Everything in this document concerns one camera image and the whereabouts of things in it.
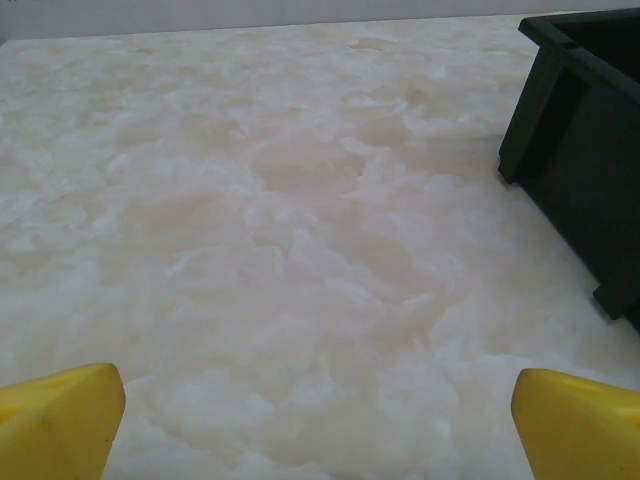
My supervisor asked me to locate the black plastic bin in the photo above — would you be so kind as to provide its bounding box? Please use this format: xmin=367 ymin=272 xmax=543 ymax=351
xmin=497 ymin=6 xmax=640 ymax=335

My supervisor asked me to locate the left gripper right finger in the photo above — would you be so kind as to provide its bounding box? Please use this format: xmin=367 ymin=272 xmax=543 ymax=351
xmin=510 ymin=367 xmax=640 ymax=480

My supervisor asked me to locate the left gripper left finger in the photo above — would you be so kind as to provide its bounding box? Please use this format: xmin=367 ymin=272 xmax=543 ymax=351
xmin=0 ymin=363 xmax=127 ymax=480

